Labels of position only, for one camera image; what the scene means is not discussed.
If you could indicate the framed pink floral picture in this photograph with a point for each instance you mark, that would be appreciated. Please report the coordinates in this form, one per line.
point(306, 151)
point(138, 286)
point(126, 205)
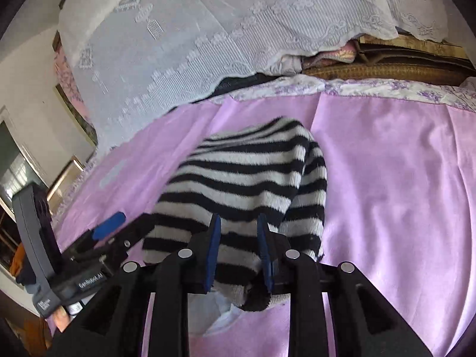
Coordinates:
point(68, 78)

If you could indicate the purple floral bed sheet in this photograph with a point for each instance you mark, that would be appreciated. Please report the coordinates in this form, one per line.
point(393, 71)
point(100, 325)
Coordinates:
point(372, 86)

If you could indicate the pink striped cloth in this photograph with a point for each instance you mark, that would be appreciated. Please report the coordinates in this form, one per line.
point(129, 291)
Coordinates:
point(333, 55)

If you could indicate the black white striped sweater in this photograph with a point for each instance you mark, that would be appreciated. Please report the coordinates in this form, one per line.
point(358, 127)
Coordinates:
point(238, 178)

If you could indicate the white lace cover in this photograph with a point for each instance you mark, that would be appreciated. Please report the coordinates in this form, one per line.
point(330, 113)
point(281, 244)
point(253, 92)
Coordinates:
point(186, 26)

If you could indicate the dark blue cloth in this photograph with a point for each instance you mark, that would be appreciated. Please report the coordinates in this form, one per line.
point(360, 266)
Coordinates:
point(24, 276)

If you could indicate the brown wicker headboard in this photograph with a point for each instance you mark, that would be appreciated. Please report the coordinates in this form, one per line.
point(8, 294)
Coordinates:
point(390, 70)

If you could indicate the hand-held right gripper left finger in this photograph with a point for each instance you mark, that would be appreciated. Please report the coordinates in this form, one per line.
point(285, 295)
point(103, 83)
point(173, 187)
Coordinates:
point(211, 253)

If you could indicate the glass sliding door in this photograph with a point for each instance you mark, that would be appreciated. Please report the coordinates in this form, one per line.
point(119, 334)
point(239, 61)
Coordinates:
point(18, 171)

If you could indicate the person's left hand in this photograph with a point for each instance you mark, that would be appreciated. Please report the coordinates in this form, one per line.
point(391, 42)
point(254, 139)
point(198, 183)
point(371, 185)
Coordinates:
point(62, 319)

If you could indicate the orange cloth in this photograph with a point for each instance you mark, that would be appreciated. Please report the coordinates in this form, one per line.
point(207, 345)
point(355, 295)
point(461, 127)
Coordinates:
point(15, 264)

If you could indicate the gold picture frame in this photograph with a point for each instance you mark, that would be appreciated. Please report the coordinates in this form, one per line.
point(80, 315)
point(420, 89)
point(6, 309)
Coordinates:
point(65, 178)

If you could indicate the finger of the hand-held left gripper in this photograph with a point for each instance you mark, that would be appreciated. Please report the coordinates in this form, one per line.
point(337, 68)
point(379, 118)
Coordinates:
point(108, 225)
point(134, 228)

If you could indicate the pink bed sheet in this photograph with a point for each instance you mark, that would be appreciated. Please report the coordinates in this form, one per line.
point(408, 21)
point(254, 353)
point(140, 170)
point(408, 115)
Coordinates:
point(390, 193)

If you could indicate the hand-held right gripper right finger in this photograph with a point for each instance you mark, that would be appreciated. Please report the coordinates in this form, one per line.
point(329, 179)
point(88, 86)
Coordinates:
point(264, 254)

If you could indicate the white cloth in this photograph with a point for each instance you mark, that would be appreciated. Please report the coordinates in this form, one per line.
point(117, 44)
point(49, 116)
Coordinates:
point(285, 65)

